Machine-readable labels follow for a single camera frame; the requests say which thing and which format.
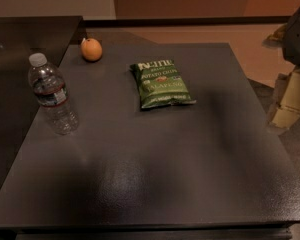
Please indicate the clear plastic water bottle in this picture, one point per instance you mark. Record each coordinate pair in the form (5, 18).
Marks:
(49, 88)

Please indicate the green jalapeno chips bag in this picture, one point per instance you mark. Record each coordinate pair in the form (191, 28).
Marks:
(160, 84)

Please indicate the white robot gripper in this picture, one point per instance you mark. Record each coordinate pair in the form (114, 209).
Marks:
(298, 39)

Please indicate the orange fruit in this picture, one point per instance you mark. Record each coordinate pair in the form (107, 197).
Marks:
(91, 49)

